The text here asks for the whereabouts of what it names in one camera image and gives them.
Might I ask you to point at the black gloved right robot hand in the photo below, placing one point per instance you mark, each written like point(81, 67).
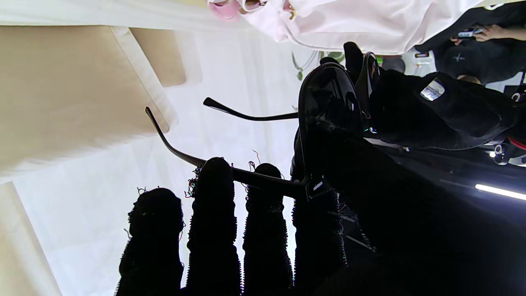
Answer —
point(390, 230)

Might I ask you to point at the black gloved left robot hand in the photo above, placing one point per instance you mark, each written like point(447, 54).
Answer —
point(452, 119)

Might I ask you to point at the black sunglasses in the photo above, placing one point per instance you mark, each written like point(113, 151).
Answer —
point(328, 94)

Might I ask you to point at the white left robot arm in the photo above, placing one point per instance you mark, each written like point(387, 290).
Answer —
point(513, 154)

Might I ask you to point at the person in black clothes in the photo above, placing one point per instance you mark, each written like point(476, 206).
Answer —
point(485, 57)

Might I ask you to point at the broad-leaved green plant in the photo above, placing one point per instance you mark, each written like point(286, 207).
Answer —
point(337, 55)

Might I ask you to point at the pink fabric backpack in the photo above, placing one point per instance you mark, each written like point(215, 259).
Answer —
point(349, 24)

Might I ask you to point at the white sheer curtain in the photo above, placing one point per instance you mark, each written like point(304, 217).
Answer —
point(230, 74)

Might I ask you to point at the beige pleated curtain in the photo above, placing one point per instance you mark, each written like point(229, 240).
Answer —
point(20, 246)

